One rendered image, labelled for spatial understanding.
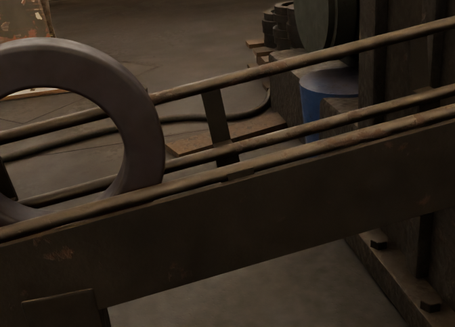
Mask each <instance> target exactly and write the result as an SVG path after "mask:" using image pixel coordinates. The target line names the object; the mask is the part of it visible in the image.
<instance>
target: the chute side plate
mask: <svg viewBox="0 0 455 327"><path fill-rule="evenodd" d="M451 206H455V118H454V119H451V120H448V121H444V122H441V123H437V124H434V125H429V126H426V127H422V128H419V129H415V130H411V131H407V132H404V133H400V134H397V135H392V136H390V137H385V138H382V139H378V140H375V141H371V142H368V143H365V144H360V145H358V146H353V147H350V148H345V149H343V150H339V151H336V152H331V153H328V154H324V155H321V156H317V157H313V158H309V159H306V160H302V161H299V162H294V163H292V164H289V165H284V166H281V167H277V168H274V169H270V170H266V171H262V172H260V173H255V174H252V175H248V176H245V177H241V178H238V179H233V180H231V181H226V182H223V183H218V184H215V185H213V186H209V187H205V188H201V189H198V190H194V191H191V192H186V193H183V194H179V195H176V196H172V197H169V198H164V199H162V200H157V201H154V202H150V203H147V204H143V205H139V206H135V207H132V208H130V209H125V210H122V211H117V212H115V213H111V214H107V215H103V216H100V217H96V218H93V219H88V220H85V221H81V222H78V223H73V224H71V225H66V226H64V227H59V228H56V229H53V230H49V231H46V232H41V233H38V234H34V235H31V236H27V237H24V238H19V239H17V240H12V241H9V242H5V243H2V244H0V327H28V325H27V322H26V318H25V315H24V312H23V308H22V305H21V303H22V302H23V301H27V300H31V299H38V298H42V297H48V296H53V295H59V294H63V293H67V292H74V291H78V290H84V289H88V288H93V289H94V291H95V296H96V300H97V306H98V309H99V310H101V309H105V308H107V307H111V306H115V305H118V304H121V303H126V302H128V301H132V300H135V299H139V298H142V297H146V296H149V295H153V294H156V293H158V292H162V291H165V290H169V289H172V288H176V287H179V286H183V285H186V284H190V283H193V282H197V281H199V280H203V279H207V278H210V277H213V276H218V275H220V274H224V273H227V272H230V271H234V270H237V269H241V268H243V267H248V266H250V265H254V264H258V263H261V262H264V261H269V260H271V259H275V258H278V257H282V256H284V255H289V254H292V253H295V252H299V251H301V250H305V249H308V248H312V247H315V246H319V245H322V244H326V243H329V242H333V241H335V240H340V239H343V238H346V237H350V236H354V235H356V234H361V233H363V232H367V231H370V230H374V229H377V228H380V227H384V226H386V225H391V224H393V223H397V222H400V221H404V220H407V219H411V218H414V217H418V216H421V215H425V214H428V213H432V212H435V211H439V210H442V209H446V208H448V207H451Z"/></svg>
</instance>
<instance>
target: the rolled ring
mask: <svg viewBox="0 0 455 327"><path fill-rule="evenodd" d="M34 88H55V89H63V90H66V91H71V92H73V93H76V94H79V95H81V96H83V97H85V98H87V99H88V100H90V101H92V102H93V103H94V104H96V105H98V106H99V107H100V108H101V109H102V110H103V111H104V112H105V113H106V114H107V115H108V116H109V117H110V118H111V119H112V121H113V122H114V124H115V125H116V127H117V129H118V131H119V133H120V135H121V137H122V140H123V144H124V156H123V162H122V165H121V168H120V170H119V172H118V175H117V176H116V178H115V179H114V181H113V182H112V184H111V185H110V186H109V187H108V188H107V189H106V190H105V191H104V192H103V193H102V194H101V195H99V196H98V197H97V198H95V199H93V200H92V201H90V202H95V201H98V200H102V199H105V198H109V197H113V196H117V195H120V194H124V193H127V192H132V191H135V190H139V189H142V188H146V187H150V186H154V185H157V184H160V183H162V180H163V175H164V172H165V161H166V150H165V139H164V135H163V130H162V127H161V124H160V120H159V117H158V114H157V111H156V108H155V106H154V104H153V102H152V100H151V98H150V96H149V95H148V93H147V91H146V90H145V89H144V87H143V85H142V84H141V83H140V82H139V81H138V80H137V78H136V77H135V76H134V75H133V74H132V73H131V72H130V71H129V70H128V69H126V68H125V67H124V66H123V65H122V64H121V63H119V62H118V61H116V60H115V59H114V58H112V57H110V56H109V55H107V54H105V53H104V52H102V51H100V50H98V49H95V48H93V47H90V46H88V45H85V44H82V43H79V42H76V41H71V40H67V39H59V38H52V37H32V38H25V39H17V40H13V41H8V42H6V43H2V44H0V100H1V99H3V98H4V97H6V96H8V95H11V94H13V93H15V92H19V91H22V90H26V89H34ZM90 202H88V203H90ZM150 202H154V201H150ZM150 202H145V203H143V204H147V203H150ZM86 204H87V203H86ZM143 204H139V205H143ZM139 205H135V206H139ZM135 206H131V207H128V208H125V209H130V208H132V207H135ZM125 209H121V210H118V211H122V210H125ZM58 211H62V210H57V211H48V210H41V209H34V208H31V207H28V206H24V205H22V204H19V203H17V202H15V201H13V200H11V199H9V198H8V197H7V196H5V195H3V194H2V193H1V192H0V227H3V226H6V225H10V224H13V223H17V222H21V221H25V220H28V219H32V218H35V217H40V216H43V215H47V214H50V213H54V212H58ZM115 212H117V211H113V212H111V213H115ZM111 213H106V214H103V215H107V214H111ZM103 215H99V216H96V217H100V216H103ZM96 217H92V218H88V219H93V218H96ZM88 219H84V220H81V221H85V220H88ZM81 221H77V222H74V223H78V222H81ZM71 224H73V223H69V224H66V225H71ZM66 225H62V226H60V227H64V226H66ZM56 228H59V227H55V228H52V229H49V230H53V229H56ZM49 230H45V231H42V232H46V231H49ZM38 233H41V232H37V233H34V234H38ZM34 234H30V235H27V236H31V235H34ZM27 236H23V237H19V238H24V237H27ZM19 238H15V239H13V240H17V239H19ZM9 241H12V240H8V241H5V242H9ZM5 242H3V243H5Z"/></svg>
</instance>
